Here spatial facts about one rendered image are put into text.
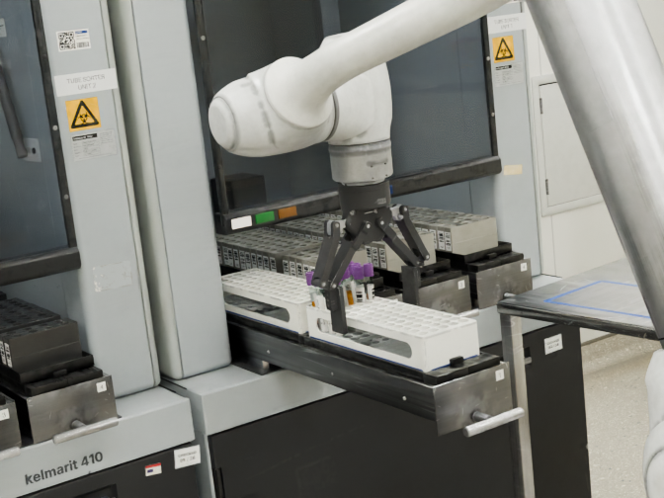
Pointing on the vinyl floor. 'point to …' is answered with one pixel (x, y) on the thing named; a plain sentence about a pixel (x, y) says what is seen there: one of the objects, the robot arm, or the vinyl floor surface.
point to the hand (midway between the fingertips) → (376, 314)
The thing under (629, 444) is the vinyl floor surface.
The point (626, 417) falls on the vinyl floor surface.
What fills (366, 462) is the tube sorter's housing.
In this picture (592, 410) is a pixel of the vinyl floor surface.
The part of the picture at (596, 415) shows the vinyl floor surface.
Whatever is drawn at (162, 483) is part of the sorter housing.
